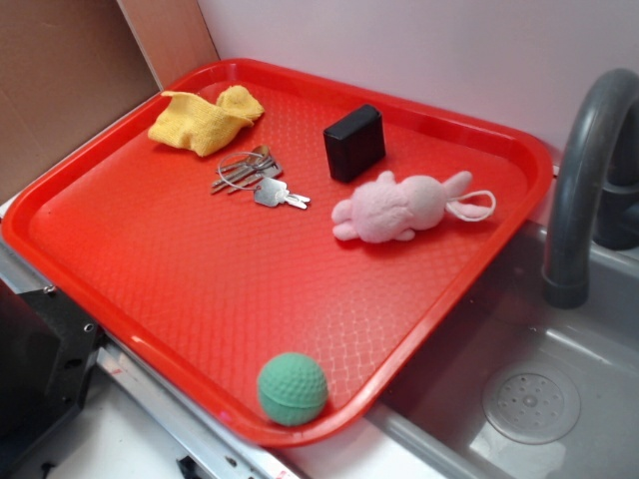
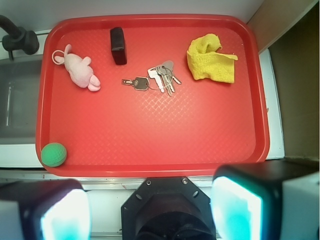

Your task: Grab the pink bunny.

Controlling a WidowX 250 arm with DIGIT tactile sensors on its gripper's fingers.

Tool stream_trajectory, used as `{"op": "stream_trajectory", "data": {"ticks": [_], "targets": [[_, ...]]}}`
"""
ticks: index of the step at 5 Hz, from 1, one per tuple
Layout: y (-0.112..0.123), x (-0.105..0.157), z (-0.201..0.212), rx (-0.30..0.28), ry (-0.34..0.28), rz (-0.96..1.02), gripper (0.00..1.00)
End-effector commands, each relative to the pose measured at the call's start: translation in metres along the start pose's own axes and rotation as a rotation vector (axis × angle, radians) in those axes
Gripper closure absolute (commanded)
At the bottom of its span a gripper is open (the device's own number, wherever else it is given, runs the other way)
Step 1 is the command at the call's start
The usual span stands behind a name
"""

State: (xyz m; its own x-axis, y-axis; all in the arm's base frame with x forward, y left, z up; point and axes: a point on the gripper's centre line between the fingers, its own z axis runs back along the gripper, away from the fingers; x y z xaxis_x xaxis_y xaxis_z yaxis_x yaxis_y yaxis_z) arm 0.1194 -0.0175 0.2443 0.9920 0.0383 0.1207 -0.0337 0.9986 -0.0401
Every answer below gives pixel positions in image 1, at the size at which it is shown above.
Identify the pink plush bunny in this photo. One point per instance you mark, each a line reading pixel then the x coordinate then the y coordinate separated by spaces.
pixel 385 210

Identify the red plastic tray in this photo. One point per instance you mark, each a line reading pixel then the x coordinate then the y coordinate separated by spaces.
pixel 206 289

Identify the silver key bunch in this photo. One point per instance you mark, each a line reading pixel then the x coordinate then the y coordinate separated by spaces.
pixel 258 172

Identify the black rectangular box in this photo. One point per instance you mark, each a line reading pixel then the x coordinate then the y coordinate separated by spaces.
pixel 354 143

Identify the green dimpled ball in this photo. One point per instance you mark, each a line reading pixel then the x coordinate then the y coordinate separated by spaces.
pixel 292 389

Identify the yellow knitted cloth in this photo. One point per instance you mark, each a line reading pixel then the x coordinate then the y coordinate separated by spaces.
pixel 192 123

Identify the grey plastic sink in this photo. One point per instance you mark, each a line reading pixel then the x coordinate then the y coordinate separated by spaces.
pixel 511 387

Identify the grey toy faucet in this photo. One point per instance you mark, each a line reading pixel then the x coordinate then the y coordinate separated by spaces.
pixel 596 194

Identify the brown cardboard panel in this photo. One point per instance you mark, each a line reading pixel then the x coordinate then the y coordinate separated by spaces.
pixel 69 69

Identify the metal table edge rail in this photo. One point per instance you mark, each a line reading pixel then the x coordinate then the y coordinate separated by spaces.
pixel 211 452

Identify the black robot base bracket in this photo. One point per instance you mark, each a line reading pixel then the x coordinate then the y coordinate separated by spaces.
pixel 48 348

